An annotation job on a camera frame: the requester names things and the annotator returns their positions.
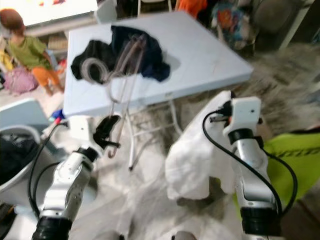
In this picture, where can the pink bag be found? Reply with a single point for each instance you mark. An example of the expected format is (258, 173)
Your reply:
(20, 81)

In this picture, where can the white folding table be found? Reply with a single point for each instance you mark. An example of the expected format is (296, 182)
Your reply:
(205, 60)

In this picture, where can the child in green shirt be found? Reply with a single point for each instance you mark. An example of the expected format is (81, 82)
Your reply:
(30, 52)

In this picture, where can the white laundry basket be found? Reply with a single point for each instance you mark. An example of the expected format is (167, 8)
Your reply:
(25, 187)

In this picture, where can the pale pink plastic hanger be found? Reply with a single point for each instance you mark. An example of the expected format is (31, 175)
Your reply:
(86, 70)

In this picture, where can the colourful printed bag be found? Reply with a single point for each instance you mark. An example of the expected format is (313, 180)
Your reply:
(230, 22)

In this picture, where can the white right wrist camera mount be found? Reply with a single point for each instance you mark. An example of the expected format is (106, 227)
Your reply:
(245, 115)

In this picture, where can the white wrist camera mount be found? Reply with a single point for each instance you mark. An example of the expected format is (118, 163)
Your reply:
(80, 131)
(245, 115)

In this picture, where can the yellow-green printed shirt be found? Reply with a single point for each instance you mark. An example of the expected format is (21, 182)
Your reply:
(295, 150)

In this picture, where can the white garment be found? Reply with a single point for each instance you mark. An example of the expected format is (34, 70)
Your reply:
(200, 150)

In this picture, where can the pale blue plastic tub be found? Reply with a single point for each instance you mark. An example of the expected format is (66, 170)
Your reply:
(22, 114)

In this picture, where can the dark clothes pile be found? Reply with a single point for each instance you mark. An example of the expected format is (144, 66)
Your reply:
(15, 157)

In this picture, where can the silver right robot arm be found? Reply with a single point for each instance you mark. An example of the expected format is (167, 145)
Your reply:
(252, 185)

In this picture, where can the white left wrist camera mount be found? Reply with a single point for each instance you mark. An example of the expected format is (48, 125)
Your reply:
(80, 131)

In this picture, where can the grey bin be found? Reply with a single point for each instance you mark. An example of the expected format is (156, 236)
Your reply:
(275, 22)

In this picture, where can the blue and red toy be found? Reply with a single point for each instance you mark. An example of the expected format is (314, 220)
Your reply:
(57, 116)

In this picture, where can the orange cloth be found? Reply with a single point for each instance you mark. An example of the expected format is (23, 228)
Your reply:
(191, 7)

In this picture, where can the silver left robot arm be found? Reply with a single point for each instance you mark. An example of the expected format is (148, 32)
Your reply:
(65, 190)

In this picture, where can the white printed mat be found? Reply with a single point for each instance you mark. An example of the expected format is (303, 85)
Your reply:
(55, 11)

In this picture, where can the navy blue garment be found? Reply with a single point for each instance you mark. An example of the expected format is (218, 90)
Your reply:
(157, 62)

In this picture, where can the grey robot right leg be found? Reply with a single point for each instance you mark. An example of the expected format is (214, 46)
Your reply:
(184, 236)

